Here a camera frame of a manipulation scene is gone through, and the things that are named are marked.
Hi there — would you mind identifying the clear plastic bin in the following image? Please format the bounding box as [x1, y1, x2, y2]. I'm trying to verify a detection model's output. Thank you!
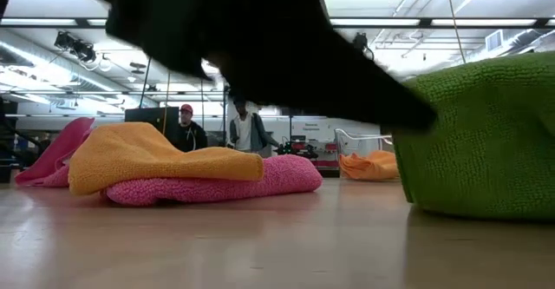
[333, 128, 396, 181]

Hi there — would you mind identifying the orange microfiber towel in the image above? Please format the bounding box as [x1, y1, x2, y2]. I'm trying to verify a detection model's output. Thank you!
[338, 149, 400, 181]
[68, 122, 264, 197]

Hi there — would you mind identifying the pink microfiber towel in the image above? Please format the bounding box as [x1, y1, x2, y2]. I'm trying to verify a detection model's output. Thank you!
[103, 154, 324, 207]
[15, 116, 95, 189]

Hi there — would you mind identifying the green microfiber towel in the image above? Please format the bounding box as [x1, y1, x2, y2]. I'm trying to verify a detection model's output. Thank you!
[392, 50, 555, 221]

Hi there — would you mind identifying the black ceiling spotlight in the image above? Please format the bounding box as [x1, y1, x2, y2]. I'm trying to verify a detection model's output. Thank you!
[54, 30, 97, 63]
[353, 31, 375, 62]

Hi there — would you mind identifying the black overhead light beam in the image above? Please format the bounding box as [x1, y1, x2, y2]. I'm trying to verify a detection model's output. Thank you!
[0, 16, 555, 30]

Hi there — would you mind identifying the black monitor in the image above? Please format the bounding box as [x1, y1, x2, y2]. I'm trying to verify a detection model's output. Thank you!
[124, 106, 180, 147]

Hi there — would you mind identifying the black hanging cable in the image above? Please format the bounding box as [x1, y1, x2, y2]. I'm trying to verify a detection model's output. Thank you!
[138, 56, 153, 108]

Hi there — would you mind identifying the thin hanging cable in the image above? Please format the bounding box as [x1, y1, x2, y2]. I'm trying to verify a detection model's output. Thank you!
[445, 0, 467, 64]

